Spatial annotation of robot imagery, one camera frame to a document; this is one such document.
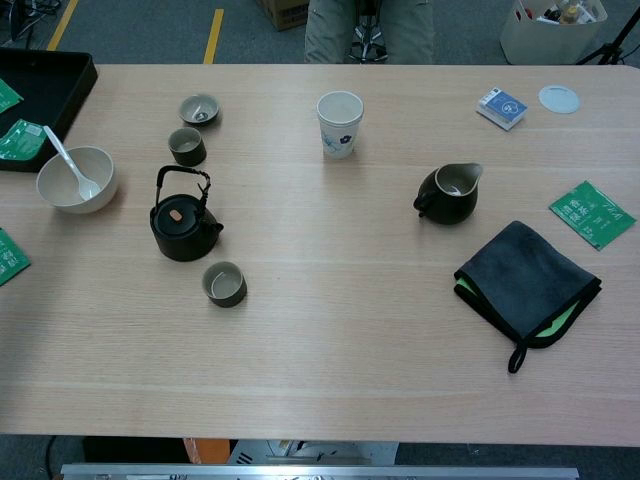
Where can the robot base chassis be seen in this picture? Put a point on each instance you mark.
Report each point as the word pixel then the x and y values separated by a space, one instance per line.
pixel 310 450

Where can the floral print paper cup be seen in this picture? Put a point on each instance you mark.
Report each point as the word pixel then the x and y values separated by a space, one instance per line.
pixel 340 140

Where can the dark cylindrical teacup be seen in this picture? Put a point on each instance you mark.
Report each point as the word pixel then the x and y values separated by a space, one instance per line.
pixel 189 156
pixel 225 297

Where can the dark ceramic pitcher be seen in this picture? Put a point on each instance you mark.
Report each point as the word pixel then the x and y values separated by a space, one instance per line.
pixel 450 210

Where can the flared grey teacup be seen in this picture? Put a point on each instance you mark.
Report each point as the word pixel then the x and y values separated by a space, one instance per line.
pixel 192 107

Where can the office chair base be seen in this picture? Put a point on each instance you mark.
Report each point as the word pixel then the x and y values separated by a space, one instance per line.
pixel 367 42

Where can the grey green folded cloth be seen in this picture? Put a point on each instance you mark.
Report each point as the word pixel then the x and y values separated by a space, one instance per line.
pixel 525 270

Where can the person in khaki trousers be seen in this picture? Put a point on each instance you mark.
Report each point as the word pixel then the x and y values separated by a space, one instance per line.
pixel 325 30

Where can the blue white card box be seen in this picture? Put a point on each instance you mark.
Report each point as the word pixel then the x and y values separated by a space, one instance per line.
pixel 502 107

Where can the cardboard box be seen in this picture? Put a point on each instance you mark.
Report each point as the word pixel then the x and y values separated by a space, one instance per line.
pixel 287 15

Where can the white plastic spoon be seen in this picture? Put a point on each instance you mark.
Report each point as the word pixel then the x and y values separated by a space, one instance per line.
pixel 89 190

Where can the orange object under table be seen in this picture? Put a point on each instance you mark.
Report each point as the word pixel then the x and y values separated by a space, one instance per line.
pixel 195 450

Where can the cream bowl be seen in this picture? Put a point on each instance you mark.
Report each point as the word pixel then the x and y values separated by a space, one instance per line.
pixel 55 192

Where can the green tea packet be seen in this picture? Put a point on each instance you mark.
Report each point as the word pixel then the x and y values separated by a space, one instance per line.
pixel 10 262
pixel 20 140
pixel 592 215
pixel 6 97

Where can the clear round plastic lid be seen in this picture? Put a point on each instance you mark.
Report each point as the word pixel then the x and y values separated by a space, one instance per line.
pixel 559 99

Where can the white storage bin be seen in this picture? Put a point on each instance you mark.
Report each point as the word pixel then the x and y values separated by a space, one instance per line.
pixel 545 40

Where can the black tray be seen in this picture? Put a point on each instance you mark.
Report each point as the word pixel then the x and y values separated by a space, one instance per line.
pixel 45 85

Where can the brown bottle in bin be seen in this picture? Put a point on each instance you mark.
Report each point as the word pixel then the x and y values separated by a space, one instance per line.
pixel 568 14

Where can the black tripod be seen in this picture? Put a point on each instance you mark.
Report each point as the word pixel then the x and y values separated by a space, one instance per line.
pixel 607 50

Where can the aluminium rail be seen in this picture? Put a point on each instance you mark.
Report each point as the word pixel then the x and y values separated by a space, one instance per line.
pixel 320 472

